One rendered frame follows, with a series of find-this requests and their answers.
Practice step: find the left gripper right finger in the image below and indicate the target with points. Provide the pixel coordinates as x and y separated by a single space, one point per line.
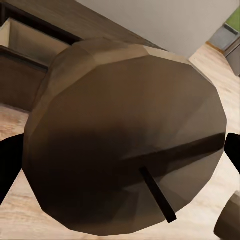
232 149

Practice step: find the pillar candle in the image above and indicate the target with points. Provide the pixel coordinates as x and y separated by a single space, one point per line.
121 137
228 223

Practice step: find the cabinet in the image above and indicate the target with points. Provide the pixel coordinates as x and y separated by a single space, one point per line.
34 32

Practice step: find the fixed window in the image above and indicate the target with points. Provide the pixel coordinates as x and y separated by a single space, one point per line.
227 35

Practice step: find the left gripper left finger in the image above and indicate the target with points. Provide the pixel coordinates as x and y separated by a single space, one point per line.
11 156

